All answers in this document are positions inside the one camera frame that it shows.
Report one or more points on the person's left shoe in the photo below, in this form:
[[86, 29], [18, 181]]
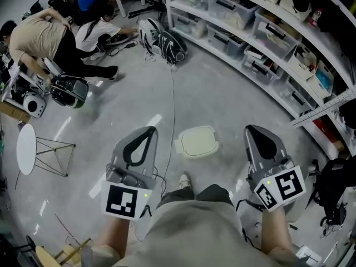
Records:
[[185, 180]]

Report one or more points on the perforated metal shelf post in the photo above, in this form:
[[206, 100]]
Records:
[[322, 108]]

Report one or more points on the person's left forearm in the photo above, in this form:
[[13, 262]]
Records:
[[114, 235]]

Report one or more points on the black power adapter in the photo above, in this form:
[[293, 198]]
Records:
[[130, 45]]

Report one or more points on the person's beige shirt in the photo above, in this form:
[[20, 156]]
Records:
[[194, 232]]

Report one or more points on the wooden stool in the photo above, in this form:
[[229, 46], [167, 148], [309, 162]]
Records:
[[48, 256]]

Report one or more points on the person's dark trousers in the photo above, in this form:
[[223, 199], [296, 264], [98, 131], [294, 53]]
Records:
[[178, 195]]

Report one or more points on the round white side table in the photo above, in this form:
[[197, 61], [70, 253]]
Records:
[[26, 149]]

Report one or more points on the black striped carrier backpack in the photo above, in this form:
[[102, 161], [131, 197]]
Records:
[[169, 46]]

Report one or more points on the cardboard box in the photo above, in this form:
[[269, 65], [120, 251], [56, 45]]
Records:
[[14, 112]]

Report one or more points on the black desk frame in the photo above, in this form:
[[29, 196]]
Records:
[[144, 10]]

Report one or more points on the black dome carrier backpack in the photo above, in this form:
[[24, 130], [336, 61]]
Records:
[[71, 90]]

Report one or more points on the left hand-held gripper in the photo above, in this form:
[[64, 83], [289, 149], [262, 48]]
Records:
[[122, 199]]

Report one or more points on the white round-window carrier backpack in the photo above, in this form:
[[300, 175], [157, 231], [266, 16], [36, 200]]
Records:
[[34, 105]]

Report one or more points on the black metal stand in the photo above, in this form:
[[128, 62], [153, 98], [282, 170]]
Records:
[[26, 249]]

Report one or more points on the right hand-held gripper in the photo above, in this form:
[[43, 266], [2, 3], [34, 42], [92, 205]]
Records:
[[281, 188]]

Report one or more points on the white shelving unit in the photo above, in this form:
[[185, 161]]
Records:
[[278, 49]]

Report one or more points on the round grey floor appliance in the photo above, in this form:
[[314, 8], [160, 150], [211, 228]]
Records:
[[119, 40]]

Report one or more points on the red-capped bottle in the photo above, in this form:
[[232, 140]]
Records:
[[315, 17]]

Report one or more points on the cluttered white work table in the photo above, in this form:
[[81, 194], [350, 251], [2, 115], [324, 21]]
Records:
[[12, 79]]

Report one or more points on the cream plastic trash bin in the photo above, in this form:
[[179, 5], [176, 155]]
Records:
[[197, 142]]

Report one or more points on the row of clear storage bins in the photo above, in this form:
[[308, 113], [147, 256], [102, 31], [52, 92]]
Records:
[[231, 10]]

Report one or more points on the person's right forearm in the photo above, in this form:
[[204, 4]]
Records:
[[275, 232]]

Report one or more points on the black office chair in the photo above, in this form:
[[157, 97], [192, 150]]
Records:
[[333, 185]]

